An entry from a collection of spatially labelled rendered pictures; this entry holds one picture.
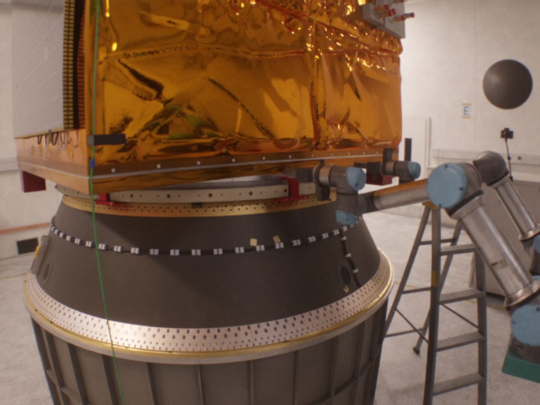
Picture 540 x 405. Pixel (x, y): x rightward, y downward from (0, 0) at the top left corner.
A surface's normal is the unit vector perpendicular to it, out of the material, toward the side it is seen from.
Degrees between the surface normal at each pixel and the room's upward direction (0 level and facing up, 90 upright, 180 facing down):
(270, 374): 90
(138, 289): 62
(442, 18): 90
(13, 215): 90
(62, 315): 43
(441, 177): 84
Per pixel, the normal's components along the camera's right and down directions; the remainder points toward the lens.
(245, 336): 0.18, -0.60
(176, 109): 0.67, 0.34
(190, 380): 0.09, 0.18
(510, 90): -0.69, 0.13
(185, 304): 0.07, -0.30
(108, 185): 0.71, 0.13
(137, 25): 0.64, -0.07
